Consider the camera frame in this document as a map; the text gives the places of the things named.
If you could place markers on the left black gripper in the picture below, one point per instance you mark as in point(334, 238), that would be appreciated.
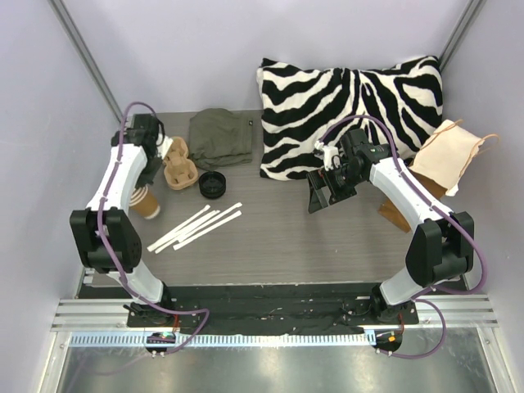
point(151, 173)

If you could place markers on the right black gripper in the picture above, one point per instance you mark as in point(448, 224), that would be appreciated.
point(332, 188)

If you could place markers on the black plastic cup lid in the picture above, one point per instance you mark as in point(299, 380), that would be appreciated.
point(212, 184)

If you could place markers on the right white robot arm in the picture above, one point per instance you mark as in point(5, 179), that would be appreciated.
point(440, 248)

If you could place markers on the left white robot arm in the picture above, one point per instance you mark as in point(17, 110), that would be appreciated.
point(104, 236)

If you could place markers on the brown cardboard cup carrier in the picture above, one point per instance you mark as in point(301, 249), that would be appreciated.
point(180, 172)

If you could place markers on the stacked brown paper cups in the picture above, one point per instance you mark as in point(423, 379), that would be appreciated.
point(144, 202)

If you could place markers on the white paper straw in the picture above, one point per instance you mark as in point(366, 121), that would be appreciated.
point(218, 217)
point(169, 235)
point(188, 229)
point(207, 230)

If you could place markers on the olive green folded cloth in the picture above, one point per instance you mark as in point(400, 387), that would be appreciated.
point(220, 138)

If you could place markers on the brown paper bag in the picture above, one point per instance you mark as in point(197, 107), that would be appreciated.
point(408, 203)

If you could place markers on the zebra print pillow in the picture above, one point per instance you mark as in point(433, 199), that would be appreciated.
point(301, 107)

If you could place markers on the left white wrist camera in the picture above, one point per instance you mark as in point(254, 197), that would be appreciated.
point(163, 148)

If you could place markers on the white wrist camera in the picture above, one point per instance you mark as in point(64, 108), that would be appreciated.
point(163, 148)
point(329, 155)

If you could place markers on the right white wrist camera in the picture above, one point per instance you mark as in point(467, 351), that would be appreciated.
point(329, 155)

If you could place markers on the cream cloth drawstring bag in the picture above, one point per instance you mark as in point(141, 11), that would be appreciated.
point(444, 158)

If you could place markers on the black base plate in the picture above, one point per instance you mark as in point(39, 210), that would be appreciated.
point(274, 310)

